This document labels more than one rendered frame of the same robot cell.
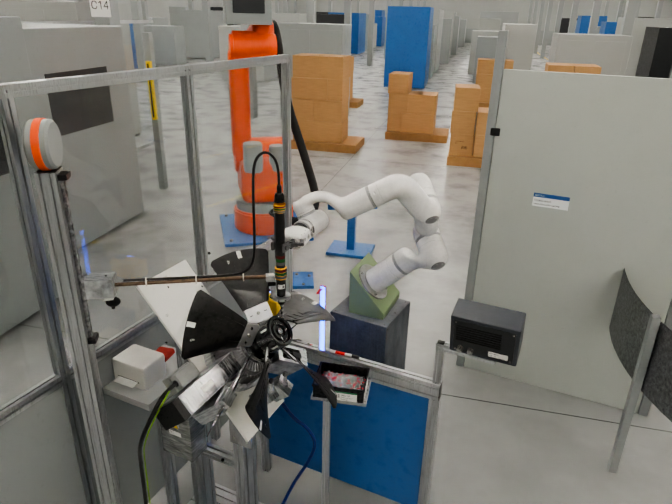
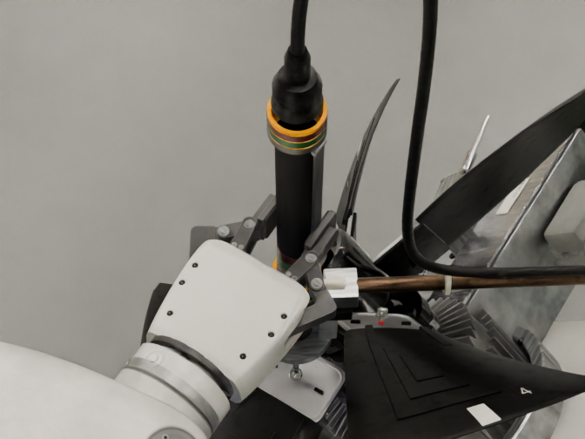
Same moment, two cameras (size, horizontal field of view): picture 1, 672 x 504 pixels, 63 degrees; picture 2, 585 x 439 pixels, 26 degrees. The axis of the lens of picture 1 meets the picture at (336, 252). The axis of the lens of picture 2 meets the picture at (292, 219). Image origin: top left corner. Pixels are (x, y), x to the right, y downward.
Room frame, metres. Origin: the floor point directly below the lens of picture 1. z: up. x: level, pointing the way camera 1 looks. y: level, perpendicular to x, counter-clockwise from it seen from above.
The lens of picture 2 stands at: (2.33, 0.26, 2.40)
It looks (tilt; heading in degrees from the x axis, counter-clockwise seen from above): 60 degrees down; 188
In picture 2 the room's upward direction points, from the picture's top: straight up
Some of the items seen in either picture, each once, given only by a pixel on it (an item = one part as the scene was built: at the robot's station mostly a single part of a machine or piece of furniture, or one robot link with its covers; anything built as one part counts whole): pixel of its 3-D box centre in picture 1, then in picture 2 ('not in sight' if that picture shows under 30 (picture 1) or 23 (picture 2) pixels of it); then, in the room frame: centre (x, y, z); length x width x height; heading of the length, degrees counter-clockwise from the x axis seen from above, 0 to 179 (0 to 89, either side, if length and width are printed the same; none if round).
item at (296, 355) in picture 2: (278, 286); (306, 307); (1.81, 0.21, 1.35); 0.09 x 0.07 x 0.10; 100
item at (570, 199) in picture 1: (577, 234); not in sight; (3.05, -1.42, 1.10); 1.21 x 0.05 x 2.20; 65
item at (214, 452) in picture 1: (222, 455); not in sight; (1.78, 0.45, 0.56); 0.19 x 0.04 x 0.04; 65
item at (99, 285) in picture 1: (99, 285); not in sight; (1.70, 0.82, 1.39); 0.10 x 0.07 x 0.08; 100
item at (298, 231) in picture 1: (294, 236); (223, 324); (1.91, 0.15, 1.51); 0.11 x 0.10 x 0.07; 155
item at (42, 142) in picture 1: (43, 144); not in sight; (1.68, 0.91, 1.88); 0.17 x 0.15 x 0.16; 155
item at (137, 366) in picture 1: (136, 368); not in sight; (1.88, 0.80, 0.91); 0.17 x 0.16 x 0.11; 65
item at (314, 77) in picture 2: (280, 247); (296, 224); (1.81, 0.20, 1.50); 0.04 x 0.04 x 0.46
